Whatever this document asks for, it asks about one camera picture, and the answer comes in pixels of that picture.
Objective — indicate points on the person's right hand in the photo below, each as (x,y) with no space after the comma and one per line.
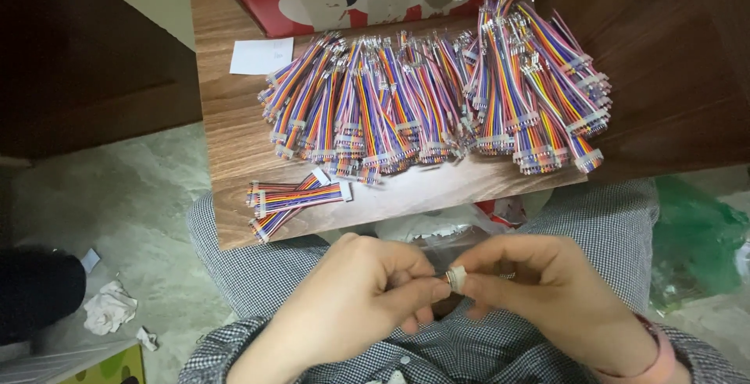
(556,302)

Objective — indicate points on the dark brown wooden cabinet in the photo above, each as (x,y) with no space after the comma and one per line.
(88,56)
(674,61)

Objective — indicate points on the clear plastic bag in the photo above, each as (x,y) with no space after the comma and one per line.
(445,229)

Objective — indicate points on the green plastic bag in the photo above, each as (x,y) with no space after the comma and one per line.
(691,243)

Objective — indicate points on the person's checked clothing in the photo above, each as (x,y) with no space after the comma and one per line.
(457,354)

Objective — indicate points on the crumpled white tissue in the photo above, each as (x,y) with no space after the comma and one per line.
(108,308)

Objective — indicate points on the green and yellow box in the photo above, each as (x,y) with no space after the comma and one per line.
(108,369)

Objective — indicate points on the person's left hand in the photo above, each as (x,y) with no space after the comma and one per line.
(340,296)

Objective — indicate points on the white paper note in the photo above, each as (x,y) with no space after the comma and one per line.
(262,56)

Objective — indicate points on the small white paper scrap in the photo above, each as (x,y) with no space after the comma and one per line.
(147,338)
(89,259)

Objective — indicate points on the pink wristband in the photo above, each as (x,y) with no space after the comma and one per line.
(653,360)

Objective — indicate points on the black rounded object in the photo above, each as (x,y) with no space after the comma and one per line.
(38,293)

